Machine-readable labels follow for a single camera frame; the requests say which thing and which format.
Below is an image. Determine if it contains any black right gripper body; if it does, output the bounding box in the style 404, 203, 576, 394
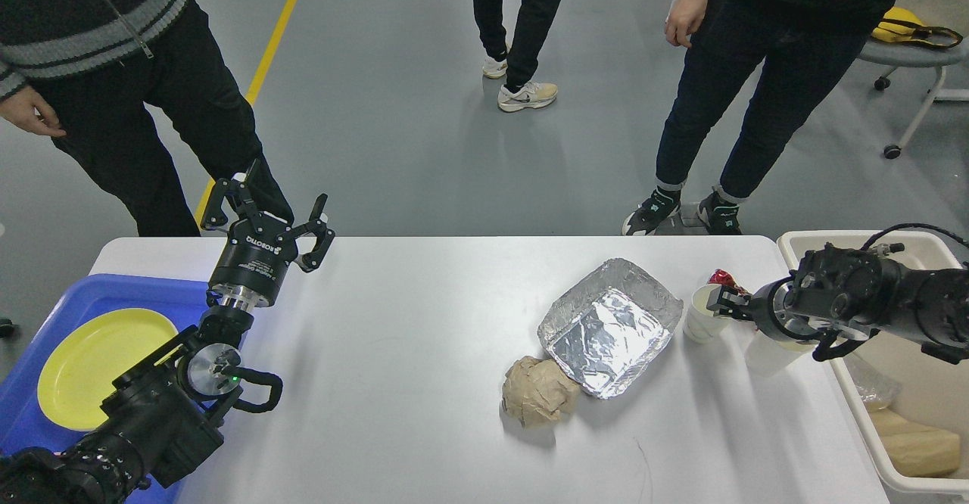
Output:
747, 277, 821, 342

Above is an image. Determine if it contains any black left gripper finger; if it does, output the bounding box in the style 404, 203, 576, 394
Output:
198, 160, 262, 234
284, 194, 335, 273

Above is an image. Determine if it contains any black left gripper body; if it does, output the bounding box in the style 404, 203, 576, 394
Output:
205, 212, 298, 309

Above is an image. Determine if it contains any red snack wrapper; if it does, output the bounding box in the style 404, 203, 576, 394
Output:
707, 269, 749, 294

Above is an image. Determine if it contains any white paper cup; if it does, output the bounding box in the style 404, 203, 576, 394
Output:
683, 283, 734, 344

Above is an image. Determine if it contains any white paper bowl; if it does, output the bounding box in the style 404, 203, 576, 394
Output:
745, 331, 815, 377

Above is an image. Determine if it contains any aluminium foil tray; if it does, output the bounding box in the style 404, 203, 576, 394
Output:
537, 258, 683, 400

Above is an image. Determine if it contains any aluminium foil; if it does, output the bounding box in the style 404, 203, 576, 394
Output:
843, 353, 902, 412

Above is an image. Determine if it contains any yellow plate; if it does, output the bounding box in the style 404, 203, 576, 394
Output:
37, 308, 179, 432

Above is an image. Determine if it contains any brown paper ball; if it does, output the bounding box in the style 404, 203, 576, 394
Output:
501, 356, 581, 428

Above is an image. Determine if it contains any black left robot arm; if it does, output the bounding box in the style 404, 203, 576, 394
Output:
2, 162, 335, 503

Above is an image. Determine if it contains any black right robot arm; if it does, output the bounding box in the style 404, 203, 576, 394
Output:
707, 231, 968, 365

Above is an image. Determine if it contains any blue plastic tray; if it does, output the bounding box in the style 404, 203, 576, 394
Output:
2, 274, 207, 503

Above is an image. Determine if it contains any right metal floor plate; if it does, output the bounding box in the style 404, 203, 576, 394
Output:
675, 203, 705, 228

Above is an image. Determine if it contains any beige plastic bin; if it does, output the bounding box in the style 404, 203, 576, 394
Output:
777, 229, 968, 503

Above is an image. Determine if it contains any person in black trousers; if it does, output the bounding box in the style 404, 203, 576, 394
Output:
1, 0, 294, 236

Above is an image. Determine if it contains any person in dark jeans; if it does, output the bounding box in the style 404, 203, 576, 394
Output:
621, 0, 896, 236

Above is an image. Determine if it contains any grey chair on wheels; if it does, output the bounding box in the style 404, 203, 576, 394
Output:
859, 35, 969, 160

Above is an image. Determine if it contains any yellow bag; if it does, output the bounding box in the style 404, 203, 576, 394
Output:
870, 7, 964, 50

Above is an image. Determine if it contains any person in beige sneakers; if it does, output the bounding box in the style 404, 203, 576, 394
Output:
472, 0, 562, 112

